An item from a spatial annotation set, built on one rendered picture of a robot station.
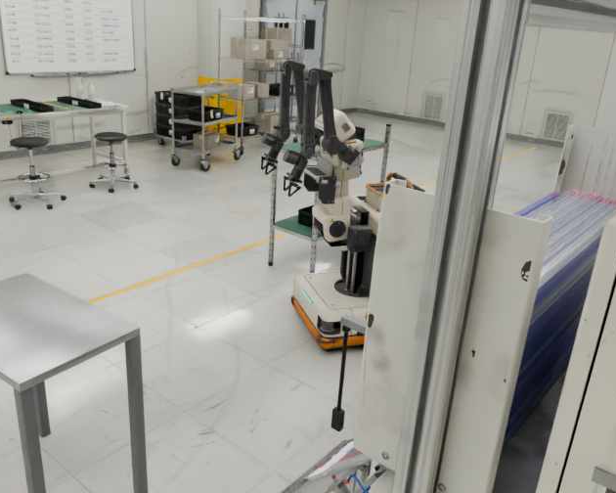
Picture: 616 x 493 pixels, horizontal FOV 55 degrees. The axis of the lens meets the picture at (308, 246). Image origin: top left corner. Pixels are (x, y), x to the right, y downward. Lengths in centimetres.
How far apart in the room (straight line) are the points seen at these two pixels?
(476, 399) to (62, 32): 801
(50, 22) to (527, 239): 796
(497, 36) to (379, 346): 33
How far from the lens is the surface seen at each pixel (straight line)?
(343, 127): 327
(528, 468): 77
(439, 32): 1212
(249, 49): 839
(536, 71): 1138
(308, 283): 376
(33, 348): 214
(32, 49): 821
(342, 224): 341
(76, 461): 290
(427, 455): 64
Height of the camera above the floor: 186
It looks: 21 degrees down
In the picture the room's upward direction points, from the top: 4 degrees clockwise
